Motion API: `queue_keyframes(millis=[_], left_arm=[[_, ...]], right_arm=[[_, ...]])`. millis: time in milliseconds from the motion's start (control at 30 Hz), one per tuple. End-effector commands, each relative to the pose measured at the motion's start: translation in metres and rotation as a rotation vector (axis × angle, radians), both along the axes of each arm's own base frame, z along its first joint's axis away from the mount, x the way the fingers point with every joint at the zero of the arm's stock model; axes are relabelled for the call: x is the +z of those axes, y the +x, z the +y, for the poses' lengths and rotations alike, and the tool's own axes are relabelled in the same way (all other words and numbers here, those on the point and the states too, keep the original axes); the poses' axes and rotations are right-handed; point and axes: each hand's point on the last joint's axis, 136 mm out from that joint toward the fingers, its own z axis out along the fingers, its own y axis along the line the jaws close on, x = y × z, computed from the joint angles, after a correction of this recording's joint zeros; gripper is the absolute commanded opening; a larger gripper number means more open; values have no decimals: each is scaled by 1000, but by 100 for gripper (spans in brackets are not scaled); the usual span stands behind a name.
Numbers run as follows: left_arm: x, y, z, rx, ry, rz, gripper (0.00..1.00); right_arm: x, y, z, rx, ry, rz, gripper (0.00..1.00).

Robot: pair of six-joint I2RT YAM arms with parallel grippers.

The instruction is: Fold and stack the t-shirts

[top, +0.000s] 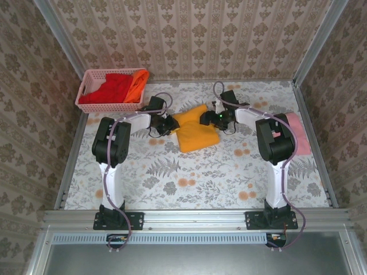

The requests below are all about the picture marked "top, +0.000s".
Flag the orange t-shirt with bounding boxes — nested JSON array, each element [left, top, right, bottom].
[[123, 70, 150, 104]]

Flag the aluminium mounting rail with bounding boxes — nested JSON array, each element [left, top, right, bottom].
[[42, 208, 351, 232]]

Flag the grey slotted cable duct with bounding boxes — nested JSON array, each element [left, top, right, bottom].
[[53, 232, 269, 245]]

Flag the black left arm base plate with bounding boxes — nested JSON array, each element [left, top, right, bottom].
[[93, 211, 145, 231]]

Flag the black controller board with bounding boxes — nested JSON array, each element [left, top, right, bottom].
[[266, 232, 287, 249], [106, 233, 130, 250]]

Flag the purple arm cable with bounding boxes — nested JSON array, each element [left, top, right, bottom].
[[103, 93, 173, 253], [213, 81, 306, 253]]

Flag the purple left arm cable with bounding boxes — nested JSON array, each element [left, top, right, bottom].
[[103, 93, 173, 253]]

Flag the aluminium frame post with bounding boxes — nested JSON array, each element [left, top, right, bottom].
[[33, 0, 95, 89], [292, 0, 351, 87]]

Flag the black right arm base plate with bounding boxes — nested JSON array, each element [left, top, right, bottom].
[[244, 211, 299, 231]]

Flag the pink plastic basket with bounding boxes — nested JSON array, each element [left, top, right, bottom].
[[75, 68, 150, 114]]

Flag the grey metal panel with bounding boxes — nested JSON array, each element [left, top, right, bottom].
[[25, 230, 367, 275]]

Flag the aluminium table side rail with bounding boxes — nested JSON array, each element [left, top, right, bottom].
[[54, 111, 89, 210], [292, 82, 339, 209]]

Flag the red t-shirt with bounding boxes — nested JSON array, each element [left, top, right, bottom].
[[79, 73, 135, 104]]

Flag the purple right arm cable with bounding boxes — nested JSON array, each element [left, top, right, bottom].
[[213, 81, 306, 253]]

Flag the pink folded t-shirt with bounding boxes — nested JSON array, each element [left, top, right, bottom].
[[286, 112, 312, 156]]

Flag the yellow printed t-shirt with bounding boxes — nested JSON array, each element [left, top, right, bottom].
[[171, 105, 221, 154]]

